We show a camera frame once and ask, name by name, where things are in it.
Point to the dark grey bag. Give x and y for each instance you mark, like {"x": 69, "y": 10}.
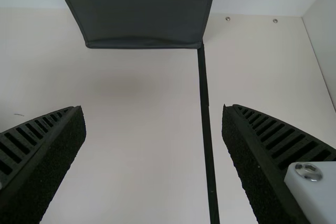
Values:
{"x": 141, "y": 14}

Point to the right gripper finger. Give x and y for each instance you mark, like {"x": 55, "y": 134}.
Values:
{"x": 267, "y": 161}

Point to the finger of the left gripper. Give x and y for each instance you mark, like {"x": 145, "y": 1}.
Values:
{"x": 39, "y": 161}

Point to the black strip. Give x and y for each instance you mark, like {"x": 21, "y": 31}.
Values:
{"x": 207, "y": 129}

